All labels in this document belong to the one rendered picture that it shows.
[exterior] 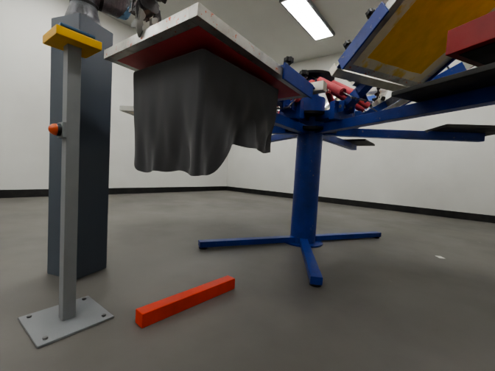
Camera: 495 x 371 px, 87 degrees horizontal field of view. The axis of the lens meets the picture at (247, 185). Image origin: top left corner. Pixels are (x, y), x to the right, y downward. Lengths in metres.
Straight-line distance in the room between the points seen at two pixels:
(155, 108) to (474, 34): 1.15
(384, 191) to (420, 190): 0.54
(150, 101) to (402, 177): 4.66
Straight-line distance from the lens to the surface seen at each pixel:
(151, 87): 1.17
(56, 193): 1.51
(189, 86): 0.98
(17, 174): 4.79
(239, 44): 1.02
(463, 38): 1.27
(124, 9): 1.70
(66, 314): 1.17
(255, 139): 1.16
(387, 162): 5.32
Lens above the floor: 0.55
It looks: 3 degrees down
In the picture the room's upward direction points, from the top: 3 degrees clockwise
